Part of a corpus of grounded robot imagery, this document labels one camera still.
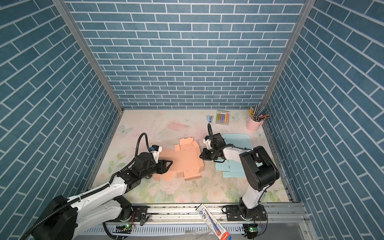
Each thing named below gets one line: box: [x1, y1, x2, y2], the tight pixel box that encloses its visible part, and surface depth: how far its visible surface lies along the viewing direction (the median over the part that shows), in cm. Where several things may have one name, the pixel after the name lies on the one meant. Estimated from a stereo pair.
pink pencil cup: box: [246, 116, 263, 131], surface depth 107 cm
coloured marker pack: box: [215, 110, 230, 126], surface depth 117 cm
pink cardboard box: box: [153, 137, 204, 181], surface depth 95 cm
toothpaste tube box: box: [195, 203, 232, 240], surface depth 71 cm
